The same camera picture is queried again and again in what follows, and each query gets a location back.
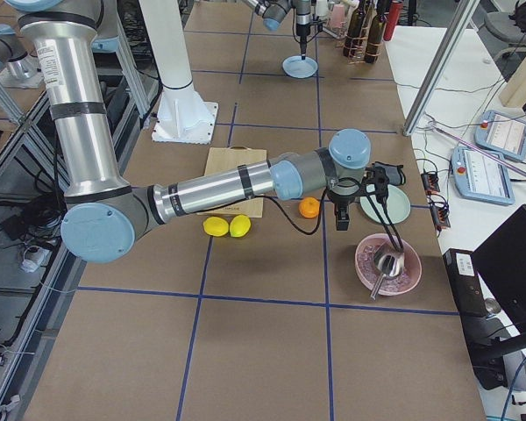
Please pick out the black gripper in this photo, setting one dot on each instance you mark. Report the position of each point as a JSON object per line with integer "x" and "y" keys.
{"x": 302, "y": 28}

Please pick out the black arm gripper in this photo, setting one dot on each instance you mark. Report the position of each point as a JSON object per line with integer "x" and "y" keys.
{"x": 343, "y": 201}

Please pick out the light blue plate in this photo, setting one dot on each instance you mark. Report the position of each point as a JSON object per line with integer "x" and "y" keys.
{"x": 299, "y": 67}

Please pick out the metal scoop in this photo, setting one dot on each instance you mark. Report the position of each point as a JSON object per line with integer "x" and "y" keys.
{"x": 389, "y": 263}

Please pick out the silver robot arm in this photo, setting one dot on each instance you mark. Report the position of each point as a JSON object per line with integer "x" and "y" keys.
{"x": 106, "y": 215}
{"x": 272, "y": 14}

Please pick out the light green plate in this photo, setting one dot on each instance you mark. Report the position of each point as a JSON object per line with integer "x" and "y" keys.
{"x": 398, "y": 206}

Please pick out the folded grey cloth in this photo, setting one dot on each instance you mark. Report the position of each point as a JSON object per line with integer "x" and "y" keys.
{"x": 393, "y": 172}

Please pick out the pink cup on rack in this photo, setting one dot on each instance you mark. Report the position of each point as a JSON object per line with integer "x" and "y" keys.
{"x": 337, "y": 16}

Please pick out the dark wine bottle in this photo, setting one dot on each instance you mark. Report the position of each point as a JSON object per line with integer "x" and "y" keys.
{"x": 355, "y": 27}
{"x": 375, "y": 33}

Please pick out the pink bowl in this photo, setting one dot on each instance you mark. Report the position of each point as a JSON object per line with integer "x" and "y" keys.
{"x": 397, "y": 279}

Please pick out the orange fruit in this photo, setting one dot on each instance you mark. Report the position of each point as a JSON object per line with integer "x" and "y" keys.
{"x": 309, "y": 207}

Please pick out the dark wine bottle upper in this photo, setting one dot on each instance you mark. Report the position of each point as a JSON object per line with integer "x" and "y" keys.
{"x": 375, "y": 33}

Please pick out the metal reaching stick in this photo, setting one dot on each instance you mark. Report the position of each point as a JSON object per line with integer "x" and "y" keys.
{"x": 479, "y": 150}

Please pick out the red cylinder bottle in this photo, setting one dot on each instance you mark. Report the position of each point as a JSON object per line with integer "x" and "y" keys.
{"x": 393, "y": 15}

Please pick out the near teach pendant tablet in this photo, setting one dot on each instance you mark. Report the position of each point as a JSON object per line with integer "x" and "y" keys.
{"x": 479, "y": 178}

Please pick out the teach pendant tablet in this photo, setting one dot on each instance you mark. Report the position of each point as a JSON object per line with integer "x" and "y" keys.
{"x": 479, "y": 178}
{"x": 502, "y": 133}

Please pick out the black desktop box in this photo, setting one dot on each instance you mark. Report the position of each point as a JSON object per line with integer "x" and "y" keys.
{"x": 465, "y": 283}

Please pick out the upper yellow lemon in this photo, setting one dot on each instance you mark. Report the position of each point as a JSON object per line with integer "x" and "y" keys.
{"x": 239, "y": 226}

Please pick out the yellow lemon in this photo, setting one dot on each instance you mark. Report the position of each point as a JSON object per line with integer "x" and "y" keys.
{"x": 239, "y": 226}
{"x": 216, "y": 226}

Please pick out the bamboo cutting board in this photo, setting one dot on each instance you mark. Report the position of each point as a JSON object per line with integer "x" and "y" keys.
{"x": 221, "y": 159}

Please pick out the black computer monitor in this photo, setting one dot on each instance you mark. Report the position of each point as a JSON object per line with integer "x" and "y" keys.
{"x": 501, "y": 262}

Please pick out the far teach pendant tablet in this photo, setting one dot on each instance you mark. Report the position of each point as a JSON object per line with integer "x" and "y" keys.
{"x": 502, "y": 133}

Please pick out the lower yellow lemon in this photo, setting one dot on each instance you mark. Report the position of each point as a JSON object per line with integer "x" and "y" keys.
{"x": 216, "y": 226}

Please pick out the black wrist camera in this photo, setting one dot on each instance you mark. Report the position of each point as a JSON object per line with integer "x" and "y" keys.
{"x": 342, "y": 216}

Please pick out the copper wire bottle rack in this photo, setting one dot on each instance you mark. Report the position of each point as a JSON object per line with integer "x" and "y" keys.
{"x": 359, "y": 56}

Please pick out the aluminium frame post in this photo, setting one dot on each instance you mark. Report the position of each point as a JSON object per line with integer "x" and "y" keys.
{"x": 448, "y": 45}

